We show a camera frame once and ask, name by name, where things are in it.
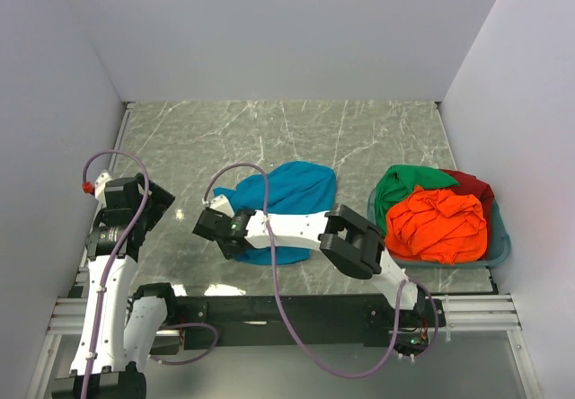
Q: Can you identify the red t-shirt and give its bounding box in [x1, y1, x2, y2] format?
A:
[442, 169, 495, 221]

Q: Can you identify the aluminium rail frame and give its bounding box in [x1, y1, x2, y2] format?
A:
[25, 100, 522, 398]

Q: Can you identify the green t-shirt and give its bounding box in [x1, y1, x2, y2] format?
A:
[374, 164, 460, 236]

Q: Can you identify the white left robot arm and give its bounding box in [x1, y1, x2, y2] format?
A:
[50, 172, 180, 398]

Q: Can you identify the blue t-shirt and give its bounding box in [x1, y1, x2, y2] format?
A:
[213, 161, 338, 267]

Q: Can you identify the translucent blue plastic basket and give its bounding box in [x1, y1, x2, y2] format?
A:
[394, 200, 511, 269]

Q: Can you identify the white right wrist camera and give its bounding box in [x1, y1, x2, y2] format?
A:
[205, 195, 234, 217]

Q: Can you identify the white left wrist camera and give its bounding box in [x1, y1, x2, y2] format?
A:
[82, 170, 112, 204]

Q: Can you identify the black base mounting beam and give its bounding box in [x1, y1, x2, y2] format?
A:
[125, 294, 444, 351]

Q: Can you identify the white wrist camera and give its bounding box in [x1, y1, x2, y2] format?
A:
[205, 195, 234, 217]
[82, 170, 112, 204]

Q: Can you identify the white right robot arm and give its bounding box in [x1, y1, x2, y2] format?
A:
[193, 204, 439, 326]

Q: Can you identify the orange t-shirt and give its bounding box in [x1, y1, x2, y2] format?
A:
[385, 186, 488, 265]

